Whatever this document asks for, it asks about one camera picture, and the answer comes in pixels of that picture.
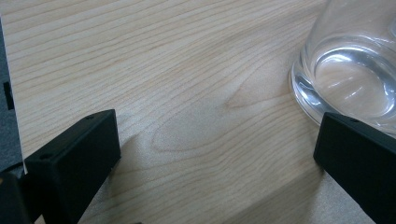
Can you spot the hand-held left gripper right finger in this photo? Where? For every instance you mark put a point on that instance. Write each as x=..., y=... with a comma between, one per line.
x=362, y=158

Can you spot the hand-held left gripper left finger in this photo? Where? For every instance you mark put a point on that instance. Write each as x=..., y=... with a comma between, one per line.
x=73, y=160

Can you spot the clear glass cup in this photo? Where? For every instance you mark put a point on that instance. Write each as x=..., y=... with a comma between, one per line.
x=348, y=59

